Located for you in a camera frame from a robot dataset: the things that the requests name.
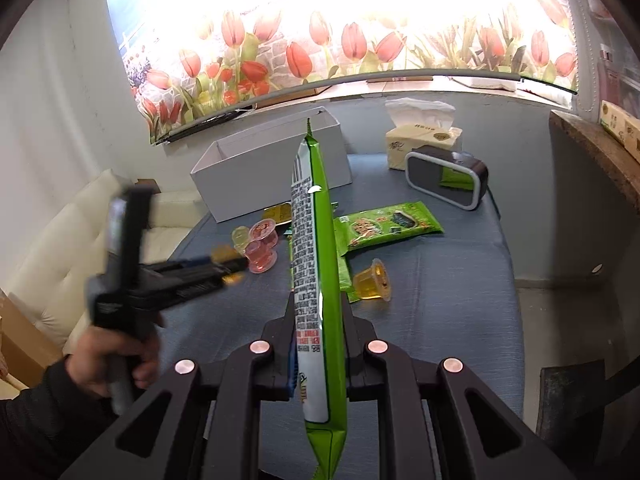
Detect gold snack packet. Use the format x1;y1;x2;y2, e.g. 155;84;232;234
262;201;294;226

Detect green snack packet white back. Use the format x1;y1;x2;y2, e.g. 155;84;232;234
290;117;351;480

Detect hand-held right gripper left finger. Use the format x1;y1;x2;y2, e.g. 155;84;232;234
60;292;301;480

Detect person's left forearm dark sleeve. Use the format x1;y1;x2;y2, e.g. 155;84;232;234
0;355;126;480

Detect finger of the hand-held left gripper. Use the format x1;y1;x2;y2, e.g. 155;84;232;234
140;252;248;284
149;274;237;312

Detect white leather sofa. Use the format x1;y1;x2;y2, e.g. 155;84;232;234
0;169;211;353

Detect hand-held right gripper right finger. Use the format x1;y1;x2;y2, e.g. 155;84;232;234
343;301;576;480

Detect tulip wall poster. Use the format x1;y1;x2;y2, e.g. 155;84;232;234
102;0;581;147

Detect wooden shelf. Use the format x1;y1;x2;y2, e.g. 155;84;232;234
547;110;640;207

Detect blue tablecloth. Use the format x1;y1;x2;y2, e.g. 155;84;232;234
160;152;526;480

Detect person's left hand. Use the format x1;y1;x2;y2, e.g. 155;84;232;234
66;330;163;398

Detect clear storage drawers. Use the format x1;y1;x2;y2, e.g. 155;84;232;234
595;10;640;111

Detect orange jelly cup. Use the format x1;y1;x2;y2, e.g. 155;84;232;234
352;258;394;307
210;244;250;287

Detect black grey speaker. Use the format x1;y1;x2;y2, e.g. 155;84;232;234
404;150;490;211

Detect green toy car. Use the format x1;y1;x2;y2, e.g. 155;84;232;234
334;201;445;252

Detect yellow patterned box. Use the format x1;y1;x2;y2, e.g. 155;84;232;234
599;100;640;155

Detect white cardboard box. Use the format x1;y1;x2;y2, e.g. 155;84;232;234
189;106;353;224

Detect narrow green snack packet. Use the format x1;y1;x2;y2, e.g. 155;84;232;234
334;247;364;306

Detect brown cardboard box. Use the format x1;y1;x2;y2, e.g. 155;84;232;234
0;287;67;402

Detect yellow tissue pack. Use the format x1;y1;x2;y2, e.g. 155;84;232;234
384;98;464;173

